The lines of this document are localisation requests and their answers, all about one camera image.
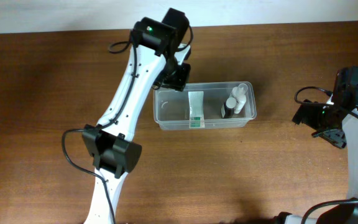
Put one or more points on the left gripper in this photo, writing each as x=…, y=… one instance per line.
x=179, y=81

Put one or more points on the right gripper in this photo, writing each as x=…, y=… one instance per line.
x=337, y=137

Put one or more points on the white green tube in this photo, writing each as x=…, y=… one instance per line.
x=196, y=113

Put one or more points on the dark bottle white cap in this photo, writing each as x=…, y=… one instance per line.
x=228, y=108

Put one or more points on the clear white spray bottle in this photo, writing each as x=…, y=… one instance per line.
x=239, y=93

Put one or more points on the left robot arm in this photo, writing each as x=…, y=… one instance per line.
x=157, y=59

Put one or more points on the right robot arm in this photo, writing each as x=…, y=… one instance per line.
x=344, y=96

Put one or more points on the clear plastic container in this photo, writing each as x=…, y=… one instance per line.
x=171, y=108

